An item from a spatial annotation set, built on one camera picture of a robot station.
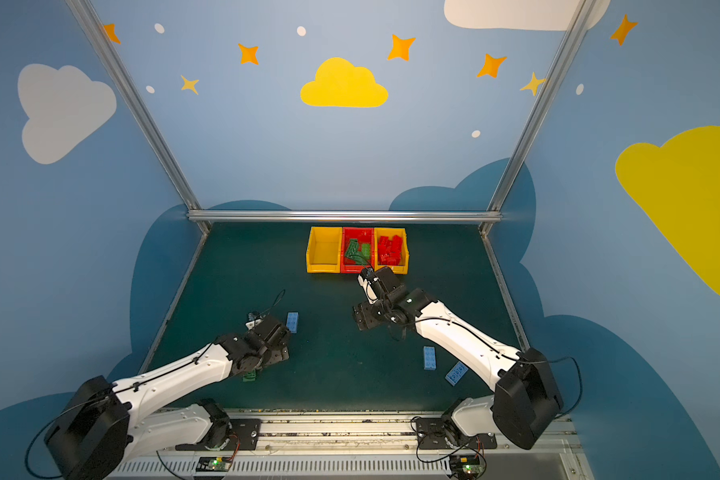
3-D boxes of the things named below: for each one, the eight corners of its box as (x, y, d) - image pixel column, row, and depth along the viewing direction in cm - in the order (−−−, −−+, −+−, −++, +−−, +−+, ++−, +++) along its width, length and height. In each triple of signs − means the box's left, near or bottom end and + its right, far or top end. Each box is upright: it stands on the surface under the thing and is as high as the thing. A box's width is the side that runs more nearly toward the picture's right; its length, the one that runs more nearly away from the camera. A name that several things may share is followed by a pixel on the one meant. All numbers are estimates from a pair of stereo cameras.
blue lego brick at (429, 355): (424, 369, 87) (425, 366, 86) (421, 349, 91) (423, 346, 90) (436, 369, 87) (438, 367, 86) (433, 349, 91) (435, 346, 90)
